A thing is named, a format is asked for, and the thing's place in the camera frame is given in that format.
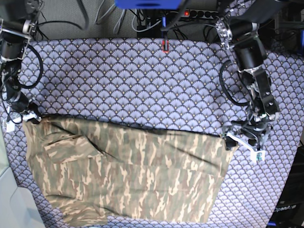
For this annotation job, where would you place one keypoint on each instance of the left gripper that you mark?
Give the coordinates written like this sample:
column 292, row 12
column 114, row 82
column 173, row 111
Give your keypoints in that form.
column 252, row 133

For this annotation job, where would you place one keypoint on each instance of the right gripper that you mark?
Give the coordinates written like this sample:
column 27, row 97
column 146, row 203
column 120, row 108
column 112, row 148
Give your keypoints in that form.
column 30, row 114

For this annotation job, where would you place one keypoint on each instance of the camouflage T-shirt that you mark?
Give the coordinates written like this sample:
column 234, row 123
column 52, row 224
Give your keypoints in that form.
column 91, row 170

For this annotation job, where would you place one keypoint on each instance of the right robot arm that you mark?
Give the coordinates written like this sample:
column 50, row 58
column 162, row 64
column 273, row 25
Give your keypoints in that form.
column 18, row 22

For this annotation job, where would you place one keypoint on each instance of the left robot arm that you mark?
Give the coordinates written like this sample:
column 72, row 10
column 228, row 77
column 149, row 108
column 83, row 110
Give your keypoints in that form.
column 272, row 105

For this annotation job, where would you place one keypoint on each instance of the purple fan-pattern table cloth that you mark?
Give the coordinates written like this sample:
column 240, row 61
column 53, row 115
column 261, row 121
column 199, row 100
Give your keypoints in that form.
column 132, row 81

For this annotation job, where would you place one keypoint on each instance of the white plastic bin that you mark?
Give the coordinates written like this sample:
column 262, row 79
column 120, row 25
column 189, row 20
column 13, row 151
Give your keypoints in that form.
column 17, row 206

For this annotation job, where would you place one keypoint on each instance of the black OpenArm box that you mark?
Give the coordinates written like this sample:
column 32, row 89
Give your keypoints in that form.
column 289, row 212

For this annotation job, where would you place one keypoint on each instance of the blue clamp right edge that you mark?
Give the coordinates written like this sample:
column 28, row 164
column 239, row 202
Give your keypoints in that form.
column 300, row 43

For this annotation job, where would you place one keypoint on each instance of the black power strip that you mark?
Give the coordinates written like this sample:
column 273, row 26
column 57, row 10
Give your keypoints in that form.
column 200, row 14

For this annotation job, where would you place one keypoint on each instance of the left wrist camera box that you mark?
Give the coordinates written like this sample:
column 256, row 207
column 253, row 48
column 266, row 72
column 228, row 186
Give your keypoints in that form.
column 257, row 156

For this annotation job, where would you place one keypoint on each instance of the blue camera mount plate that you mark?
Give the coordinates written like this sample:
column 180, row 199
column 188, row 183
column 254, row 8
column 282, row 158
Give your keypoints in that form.
column 148, row 4

